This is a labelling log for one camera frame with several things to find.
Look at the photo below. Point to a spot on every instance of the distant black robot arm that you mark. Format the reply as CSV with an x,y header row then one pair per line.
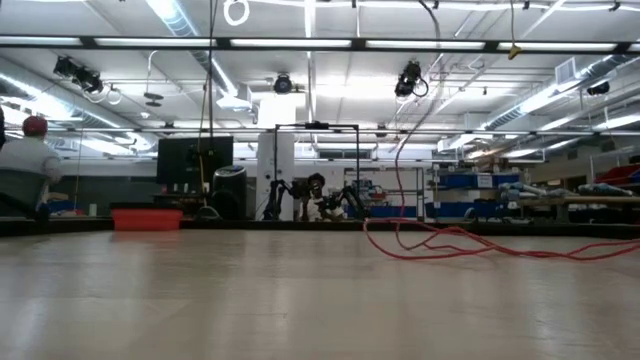
x,y
280,197
352,200

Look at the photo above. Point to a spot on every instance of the person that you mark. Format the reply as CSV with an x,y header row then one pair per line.
x,y
30,155
314,200

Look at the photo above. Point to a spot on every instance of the metal shelving rack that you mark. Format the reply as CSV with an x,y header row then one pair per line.
x,y
422,195

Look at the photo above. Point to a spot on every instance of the black monitor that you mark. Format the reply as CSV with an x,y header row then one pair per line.
x,y
195,160

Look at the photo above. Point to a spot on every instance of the blue storage bin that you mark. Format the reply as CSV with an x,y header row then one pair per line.
x,y
450,210
460,180

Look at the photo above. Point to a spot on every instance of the red plastic bin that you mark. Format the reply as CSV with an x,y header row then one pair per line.
x,y
147,220

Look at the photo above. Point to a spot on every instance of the wooden workbench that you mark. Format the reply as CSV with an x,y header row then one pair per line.
x,y
600,200

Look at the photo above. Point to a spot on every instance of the grey office chair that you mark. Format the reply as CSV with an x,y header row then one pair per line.
x,y
20,192

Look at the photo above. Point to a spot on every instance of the black aluminium table frame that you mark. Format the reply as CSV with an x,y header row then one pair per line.
x,y
300,225

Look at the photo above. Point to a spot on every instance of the distant black station frame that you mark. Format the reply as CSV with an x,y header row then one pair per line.
x,y
320,125

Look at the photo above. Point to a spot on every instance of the black ceiling camera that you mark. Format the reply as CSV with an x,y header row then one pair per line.
x,y
598,88
282,84
77,75
407,80

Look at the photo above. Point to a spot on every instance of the black overhead frame beam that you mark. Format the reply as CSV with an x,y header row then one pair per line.
x,y
350,44

